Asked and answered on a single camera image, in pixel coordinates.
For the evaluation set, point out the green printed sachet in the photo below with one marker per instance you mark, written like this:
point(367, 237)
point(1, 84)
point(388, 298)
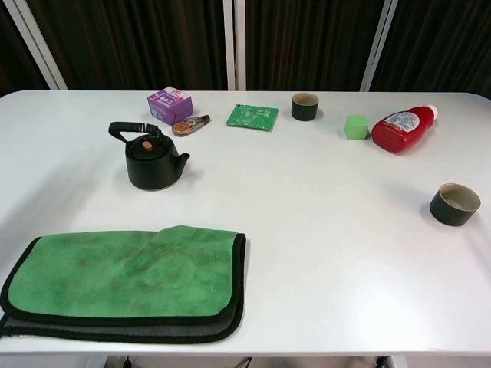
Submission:
point(251, 117)

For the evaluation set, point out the brown correction tape dispenser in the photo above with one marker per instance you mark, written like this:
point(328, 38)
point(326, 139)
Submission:
point(180, 129)

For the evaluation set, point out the small purple carton box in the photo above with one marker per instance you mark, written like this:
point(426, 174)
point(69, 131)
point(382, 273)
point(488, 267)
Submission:
point(169, 105)

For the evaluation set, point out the light green cube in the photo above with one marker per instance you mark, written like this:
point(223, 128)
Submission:
point(356, 130)

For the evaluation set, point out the green towel with black edge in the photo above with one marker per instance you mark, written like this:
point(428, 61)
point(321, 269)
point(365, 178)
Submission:
point(115, 276)

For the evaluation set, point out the red ketchup squeeze bottle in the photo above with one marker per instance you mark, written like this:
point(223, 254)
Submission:
point(399, 134)

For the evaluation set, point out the black pleated curtain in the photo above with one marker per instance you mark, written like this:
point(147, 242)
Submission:
point(134, 38)

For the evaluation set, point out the white metal frame post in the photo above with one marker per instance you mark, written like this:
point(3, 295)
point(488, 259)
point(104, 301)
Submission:
point(38, 46)
point(230, 46)
point(377, 46)

